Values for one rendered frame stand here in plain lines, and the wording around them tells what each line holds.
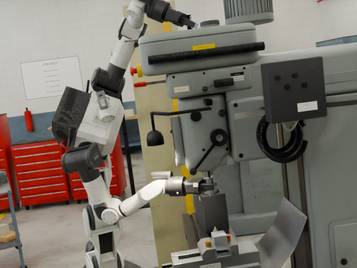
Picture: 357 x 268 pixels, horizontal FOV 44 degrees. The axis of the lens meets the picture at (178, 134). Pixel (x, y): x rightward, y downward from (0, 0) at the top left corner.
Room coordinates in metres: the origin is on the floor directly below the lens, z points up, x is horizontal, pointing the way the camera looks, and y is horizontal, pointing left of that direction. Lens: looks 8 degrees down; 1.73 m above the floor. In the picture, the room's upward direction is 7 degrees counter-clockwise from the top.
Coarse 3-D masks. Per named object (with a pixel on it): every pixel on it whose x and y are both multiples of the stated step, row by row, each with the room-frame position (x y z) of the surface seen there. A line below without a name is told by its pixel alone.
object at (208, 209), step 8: (216, 192) 2.12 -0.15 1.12; (224, 192) 2.12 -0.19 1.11; (200, 200) 2.14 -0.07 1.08; (208, 200) 2.10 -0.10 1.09; (216, 200) 2.10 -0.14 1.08; (224, 200) 2.11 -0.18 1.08; (200, 208) 2.16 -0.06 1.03; (208, 208) 2.09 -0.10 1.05; (216, 208) 2.10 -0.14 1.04; (224, 208) 2.11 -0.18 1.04; (200, 216) 2.19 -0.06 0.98; (208, 216) 2.09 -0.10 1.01; (216, 216) 2.10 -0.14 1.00; (224, 216) 2.11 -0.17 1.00; (200, 224) 2.21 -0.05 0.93; (208, 224) 2.09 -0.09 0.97; (216, 224) 2.10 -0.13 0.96; (224, 224) 2.11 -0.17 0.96; (208, 232) 2.09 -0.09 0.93
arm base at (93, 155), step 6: (90, 144) 1.96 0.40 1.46; (96, 144) 1.95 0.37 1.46; (72, 150) 1.97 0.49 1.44; (78, 150) 1.97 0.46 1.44; (90, 150) 1.89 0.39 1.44; (96, 150) 1.94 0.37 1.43; (90, 156) 1.88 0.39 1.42; (96, 156) 1.92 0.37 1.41; (90, 162) 1.87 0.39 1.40; (96, 162) 1.91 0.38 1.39; (102, 162) 1.96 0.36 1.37
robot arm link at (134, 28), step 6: (132, 18) 2.00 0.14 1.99; (126, 24) 2.10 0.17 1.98; (132, 24) 2.06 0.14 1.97; (138, 24) 2.05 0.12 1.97; (144, 24) 2.12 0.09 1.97; (126, 30) 2.10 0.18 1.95; (132, 30) 2.10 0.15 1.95; (138, 30) 2.10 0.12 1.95; (144, 30) 2.10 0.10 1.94; (126, 36) 2.12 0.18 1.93; (132, 36) 2.11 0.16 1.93; (138, 36) 2.10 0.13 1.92
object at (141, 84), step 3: (144, 81) 1.93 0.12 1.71; (153, 81) 1.94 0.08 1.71; (156, 81) 1.94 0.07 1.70; (159, 81) 1.94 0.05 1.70; (162, 81) 1.94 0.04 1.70; (165, 81) 1.94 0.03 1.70; (135, 84) 1.93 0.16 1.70; (138, 84) 1.93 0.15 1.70; (141, 84) 1.93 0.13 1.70; (144, 84) 1.93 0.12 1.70; (147, 84) 1.93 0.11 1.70; (150, 84) 1.94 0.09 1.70; (153, 84) 1.94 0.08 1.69; (135, 87) 1.93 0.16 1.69
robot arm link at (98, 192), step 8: (88, 184) 1.91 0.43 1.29; (96, 184) 1.91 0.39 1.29; (104, 184) 1.95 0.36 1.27; (88, 192) 1.92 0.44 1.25; (96, 192) 1.91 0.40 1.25; (104, 192) 1.93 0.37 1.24; (96, 200) 1.92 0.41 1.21; (104, 200) 1.93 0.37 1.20; (96, 208) 1.92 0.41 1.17; (104, 208) 1.92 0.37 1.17; (112, 208) 1.92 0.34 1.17; (104, 216) 1.92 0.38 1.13; (112, 216) 1.91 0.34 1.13
